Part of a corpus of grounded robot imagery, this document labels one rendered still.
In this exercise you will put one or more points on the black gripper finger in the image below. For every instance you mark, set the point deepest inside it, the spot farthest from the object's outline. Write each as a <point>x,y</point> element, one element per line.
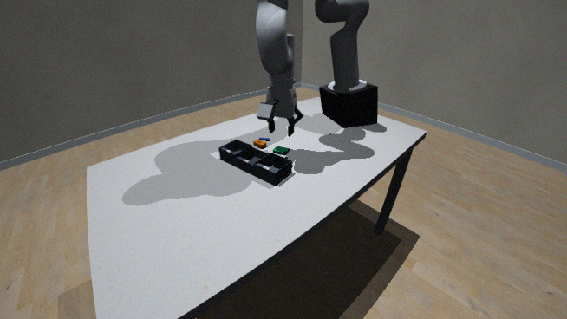
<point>271,125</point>
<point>293,121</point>

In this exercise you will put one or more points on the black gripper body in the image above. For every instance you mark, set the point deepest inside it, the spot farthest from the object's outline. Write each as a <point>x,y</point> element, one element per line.
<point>286,106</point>

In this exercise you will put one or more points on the black rack of bins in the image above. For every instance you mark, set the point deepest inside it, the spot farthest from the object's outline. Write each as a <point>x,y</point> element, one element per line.
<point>265,166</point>

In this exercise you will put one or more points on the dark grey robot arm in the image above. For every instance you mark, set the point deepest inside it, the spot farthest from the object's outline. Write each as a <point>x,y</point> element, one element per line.
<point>279,62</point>

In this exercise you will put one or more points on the orange box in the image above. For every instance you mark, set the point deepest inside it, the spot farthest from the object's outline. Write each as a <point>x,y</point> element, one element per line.
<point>260,144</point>

